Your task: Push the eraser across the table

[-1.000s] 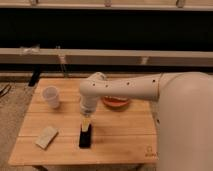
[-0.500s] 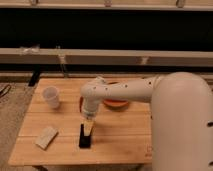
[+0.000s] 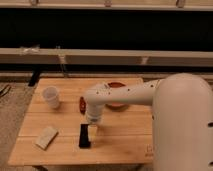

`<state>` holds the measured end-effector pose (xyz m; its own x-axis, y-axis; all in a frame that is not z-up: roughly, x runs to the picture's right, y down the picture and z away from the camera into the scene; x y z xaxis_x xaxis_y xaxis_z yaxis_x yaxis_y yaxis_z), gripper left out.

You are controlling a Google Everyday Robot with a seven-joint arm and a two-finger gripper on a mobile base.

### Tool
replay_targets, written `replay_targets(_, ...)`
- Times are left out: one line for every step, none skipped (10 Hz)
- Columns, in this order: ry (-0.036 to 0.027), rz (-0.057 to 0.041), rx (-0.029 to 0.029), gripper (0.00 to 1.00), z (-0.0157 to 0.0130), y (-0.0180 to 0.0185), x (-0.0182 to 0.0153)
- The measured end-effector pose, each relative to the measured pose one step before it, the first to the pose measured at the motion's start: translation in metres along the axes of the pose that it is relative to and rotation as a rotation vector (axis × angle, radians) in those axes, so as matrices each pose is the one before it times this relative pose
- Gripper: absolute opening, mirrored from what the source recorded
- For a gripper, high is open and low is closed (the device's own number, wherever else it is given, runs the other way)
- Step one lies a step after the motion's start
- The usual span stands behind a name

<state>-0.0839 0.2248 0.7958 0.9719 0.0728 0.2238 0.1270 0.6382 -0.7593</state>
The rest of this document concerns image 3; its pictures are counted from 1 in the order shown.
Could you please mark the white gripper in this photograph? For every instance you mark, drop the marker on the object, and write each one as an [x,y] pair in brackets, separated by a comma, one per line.
[92,132]

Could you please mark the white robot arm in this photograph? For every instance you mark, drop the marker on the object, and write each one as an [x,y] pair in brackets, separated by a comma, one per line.
[182,118]

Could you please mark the dark red small object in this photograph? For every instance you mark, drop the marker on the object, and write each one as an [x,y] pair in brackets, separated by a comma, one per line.
[82,105]

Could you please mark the red-brown bowl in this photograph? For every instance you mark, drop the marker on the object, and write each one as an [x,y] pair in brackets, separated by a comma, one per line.
[115,106]

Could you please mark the wooden table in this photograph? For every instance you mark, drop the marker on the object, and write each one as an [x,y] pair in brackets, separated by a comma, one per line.
[124,135]

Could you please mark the beige sponge block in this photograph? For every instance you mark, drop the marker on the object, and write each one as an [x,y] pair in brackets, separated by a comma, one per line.
[45,137]

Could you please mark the white plastic cup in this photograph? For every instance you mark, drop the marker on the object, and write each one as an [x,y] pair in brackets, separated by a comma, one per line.
[51,96]

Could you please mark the black table leg stand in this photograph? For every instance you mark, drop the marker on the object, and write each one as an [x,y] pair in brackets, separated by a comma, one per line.
[34,78]

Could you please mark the white horizontal rail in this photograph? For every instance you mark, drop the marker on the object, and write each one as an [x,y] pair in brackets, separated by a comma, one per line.
[105,57]

